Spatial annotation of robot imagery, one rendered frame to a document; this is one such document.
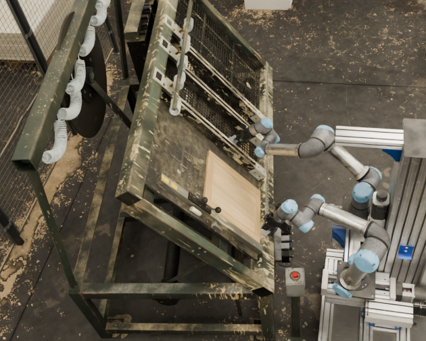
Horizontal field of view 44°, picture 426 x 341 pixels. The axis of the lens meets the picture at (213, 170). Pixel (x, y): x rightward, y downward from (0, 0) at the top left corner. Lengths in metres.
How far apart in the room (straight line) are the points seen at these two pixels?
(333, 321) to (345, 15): 4.03
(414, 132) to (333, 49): 3.80
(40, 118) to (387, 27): 4.80
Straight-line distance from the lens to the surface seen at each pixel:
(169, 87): 3.30
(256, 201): 3.74
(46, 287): 4.90
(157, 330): 4.21
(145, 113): 3.02
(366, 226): 2.77
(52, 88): 2.95
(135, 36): 3.89
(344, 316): 4.11
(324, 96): 5.79
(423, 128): 2.71
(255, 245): 3.50
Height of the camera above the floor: 3.96
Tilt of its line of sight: 50 degrees down
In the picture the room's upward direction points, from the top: 12 degrees counter-clockwise
